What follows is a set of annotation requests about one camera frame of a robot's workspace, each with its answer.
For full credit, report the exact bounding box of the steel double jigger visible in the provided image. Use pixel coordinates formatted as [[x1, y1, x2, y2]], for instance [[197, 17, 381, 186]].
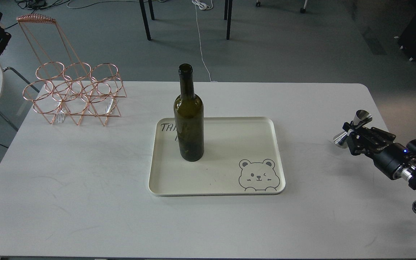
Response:
[[333, 110, 372, 149]]

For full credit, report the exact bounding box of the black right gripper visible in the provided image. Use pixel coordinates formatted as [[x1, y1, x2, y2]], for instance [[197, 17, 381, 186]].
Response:
[[342, 122, 412, 180]]

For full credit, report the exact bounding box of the cream bear serving tray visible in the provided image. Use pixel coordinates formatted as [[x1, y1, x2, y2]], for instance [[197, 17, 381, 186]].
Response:
[[148, 117, 286, 196]]

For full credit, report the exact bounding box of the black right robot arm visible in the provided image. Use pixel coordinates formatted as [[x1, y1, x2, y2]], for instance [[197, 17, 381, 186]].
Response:
[[334, 123, 416, 214]]

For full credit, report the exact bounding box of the black table leg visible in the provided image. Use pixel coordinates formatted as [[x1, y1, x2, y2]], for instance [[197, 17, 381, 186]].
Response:
[[224, 0, 233, 40], [138, 0, 155, 41]]

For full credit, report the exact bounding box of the black table leg right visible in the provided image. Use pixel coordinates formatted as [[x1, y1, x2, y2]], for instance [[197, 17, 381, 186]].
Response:
[[224, 0, 233, 40]]

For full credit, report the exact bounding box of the copper wire bottle rack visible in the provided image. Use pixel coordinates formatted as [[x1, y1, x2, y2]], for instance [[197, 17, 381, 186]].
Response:
[[17, 14, 127, 126]]

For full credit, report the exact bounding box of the black table leg left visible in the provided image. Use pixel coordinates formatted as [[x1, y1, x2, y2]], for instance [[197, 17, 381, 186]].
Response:
[[138, 0, 155, 41]]

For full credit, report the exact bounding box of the dark green wine bottle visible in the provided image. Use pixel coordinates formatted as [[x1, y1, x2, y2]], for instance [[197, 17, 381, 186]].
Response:
[[173, 64, 204, 162]]

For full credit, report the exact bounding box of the white floor cable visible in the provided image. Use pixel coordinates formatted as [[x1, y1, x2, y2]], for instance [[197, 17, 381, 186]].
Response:
[[192, 0, 218, 83]]

